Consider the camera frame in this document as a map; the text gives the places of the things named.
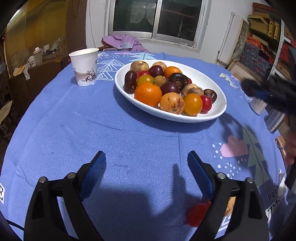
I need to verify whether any large dark red plum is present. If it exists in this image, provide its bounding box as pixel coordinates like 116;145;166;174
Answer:
160;81;180;95

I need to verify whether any yellow orange tomato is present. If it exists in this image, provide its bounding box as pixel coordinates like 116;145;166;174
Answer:
137;75;154;87

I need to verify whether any large orange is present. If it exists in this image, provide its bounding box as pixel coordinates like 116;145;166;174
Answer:
134;82;162;107

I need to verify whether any window with aluminium frame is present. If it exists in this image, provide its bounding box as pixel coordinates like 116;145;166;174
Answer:
107;0;212;51

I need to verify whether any glossy orange persimmon tomato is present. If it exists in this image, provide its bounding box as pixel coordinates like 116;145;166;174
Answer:
183;93;203;116

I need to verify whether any small orange mandarin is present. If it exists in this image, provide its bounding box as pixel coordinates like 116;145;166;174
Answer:
164;66;182;80

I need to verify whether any white paper cup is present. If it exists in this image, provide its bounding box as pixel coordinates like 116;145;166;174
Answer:
69;48;99;86

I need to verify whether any red cherry tomato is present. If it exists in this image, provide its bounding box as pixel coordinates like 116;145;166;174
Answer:
201;95;212;113

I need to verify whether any wooden cabinet with glass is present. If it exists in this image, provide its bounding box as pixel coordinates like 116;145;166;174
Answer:
4;0;87;70

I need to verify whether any shelf with stacked boxes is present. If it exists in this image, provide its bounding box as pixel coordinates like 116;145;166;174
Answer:
228;3;295;81

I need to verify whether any dark purple mangosteen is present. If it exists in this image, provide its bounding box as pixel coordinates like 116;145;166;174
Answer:
124;70;137;94
169;73;189;91
203;89;217;103

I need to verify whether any wooden chair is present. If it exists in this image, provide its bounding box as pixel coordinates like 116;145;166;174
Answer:
99;46;117;52

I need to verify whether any purple cloth on chair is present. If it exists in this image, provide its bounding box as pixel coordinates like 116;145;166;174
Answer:
101;34;148;52

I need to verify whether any speckled orange striped fruit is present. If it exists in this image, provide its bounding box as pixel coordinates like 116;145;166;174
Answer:
159;92;185;114

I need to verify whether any small tan fruit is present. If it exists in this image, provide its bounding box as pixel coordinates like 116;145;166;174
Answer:
154;75;167;87

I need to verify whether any tan pear fruit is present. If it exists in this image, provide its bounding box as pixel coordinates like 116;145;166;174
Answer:
181;84;204;97

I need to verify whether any large tan round fruit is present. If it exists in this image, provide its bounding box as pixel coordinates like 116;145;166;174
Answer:
130;61;149;73

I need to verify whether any speckled tan fruit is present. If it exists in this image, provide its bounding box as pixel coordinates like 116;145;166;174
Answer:
224;197;236;216

